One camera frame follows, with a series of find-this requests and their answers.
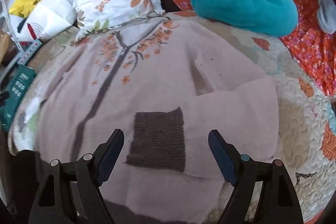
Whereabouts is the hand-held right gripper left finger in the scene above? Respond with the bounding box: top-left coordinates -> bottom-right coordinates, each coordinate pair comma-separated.
28,129 -> 125,224

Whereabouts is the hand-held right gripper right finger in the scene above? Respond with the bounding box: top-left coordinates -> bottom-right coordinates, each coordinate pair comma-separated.
208,130 -> 305,224

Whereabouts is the cream patterned quilt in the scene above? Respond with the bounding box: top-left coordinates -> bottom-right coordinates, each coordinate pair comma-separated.
8,10 -> 336,224

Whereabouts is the white plastic bag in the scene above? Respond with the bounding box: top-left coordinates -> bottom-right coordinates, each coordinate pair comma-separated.
20,0 -> 78,43

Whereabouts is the teal plush pillow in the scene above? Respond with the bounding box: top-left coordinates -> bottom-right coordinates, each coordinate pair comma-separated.
191,0 -> 298,37

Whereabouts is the grey fleece cloth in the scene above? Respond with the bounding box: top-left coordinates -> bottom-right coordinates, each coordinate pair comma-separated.
316,0 -> 336,34

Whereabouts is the yellow plastic bag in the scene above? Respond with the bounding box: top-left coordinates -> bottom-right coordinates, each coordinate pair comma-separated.
9,0 -> 44,18

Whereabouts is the green box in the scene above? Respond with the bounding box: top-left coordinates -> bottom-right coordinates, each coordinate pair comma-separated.
1,65 -> 37,131

